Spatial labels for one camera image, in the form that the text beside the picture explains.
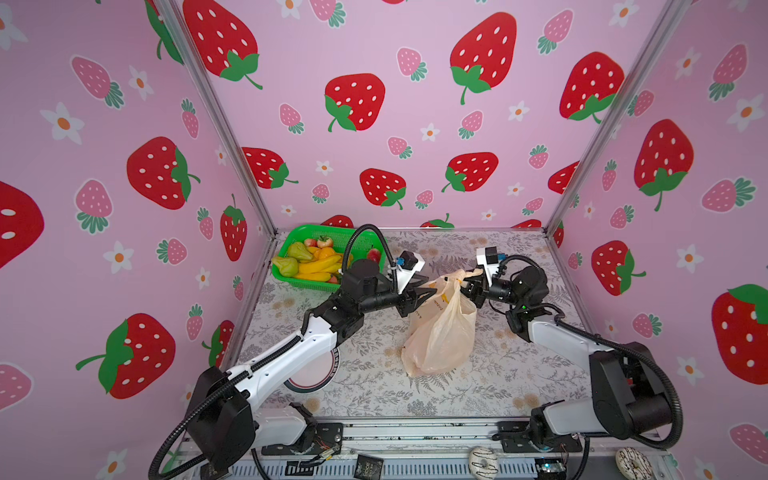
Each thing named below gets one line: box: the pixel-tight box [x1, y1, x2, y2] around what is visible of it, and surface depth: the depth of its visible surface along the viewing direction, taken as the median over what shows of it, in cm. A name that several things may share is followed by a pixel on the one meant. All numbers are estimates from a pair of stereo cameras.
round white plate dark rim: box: [283, 347, 341, 394], surface depth 85 cm
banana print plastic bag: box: [401, 269, 483, 377], surface depth 73 cm
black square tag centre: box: [353, 454, 384, 480], surface depth 70 cm
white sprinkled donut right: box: [615, 447, 653, 480], surface depth 70 cm
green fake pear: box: [288, 242, 314, 262], surface depth 105 cm
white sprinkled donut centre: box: [468, 446, 499, 480], surface depth 70 cm
